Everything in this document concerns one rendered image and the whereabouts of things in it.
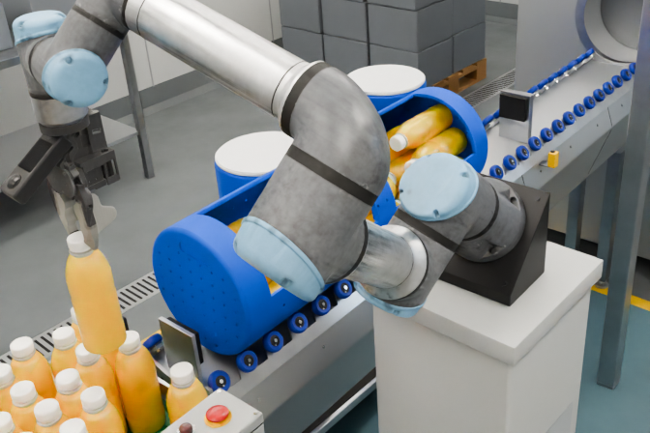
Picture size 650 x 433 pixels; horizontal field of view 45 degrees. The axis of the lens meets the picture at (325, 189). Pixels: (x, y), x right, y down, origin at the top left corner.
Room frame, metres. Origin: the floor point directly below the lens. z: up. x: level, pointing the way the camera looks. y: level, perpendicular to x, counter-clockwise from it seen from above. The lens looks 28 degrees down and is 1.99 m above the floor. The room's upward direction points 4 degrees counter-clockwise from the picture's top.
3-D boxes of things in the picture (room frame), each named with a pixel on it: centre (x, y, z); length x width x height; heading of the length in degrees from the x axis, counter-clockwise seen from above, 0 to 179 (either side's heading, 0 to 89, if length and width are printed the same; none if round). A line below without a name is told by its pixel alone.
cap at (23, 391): (1.03, 0.53, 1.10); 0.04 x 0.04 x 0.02
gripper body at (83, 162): (1.10, 0.37, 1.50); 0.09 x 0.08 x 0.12; 137
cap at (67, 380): (1.05, 0.46, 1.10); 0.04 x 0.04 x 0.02
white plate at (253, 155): (2.05, 0.17, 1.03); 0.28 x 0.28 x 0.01
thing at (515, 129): (2.23, -0.60, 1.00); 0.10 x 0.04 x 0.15; 48
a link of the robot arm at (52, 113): (1.09, 0.38, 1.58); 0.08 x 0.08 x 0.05
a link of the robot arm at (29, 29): (1.09, 0.37, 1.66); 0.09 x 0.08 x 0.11; 31
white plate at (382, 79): (2.57, -0.23, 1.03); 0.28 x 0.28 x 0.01
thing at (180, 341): (1.25, 0.30, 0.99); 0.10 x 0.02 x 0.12; 48
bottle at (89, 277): (1.07, 0.39, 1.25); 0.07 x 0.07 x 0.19
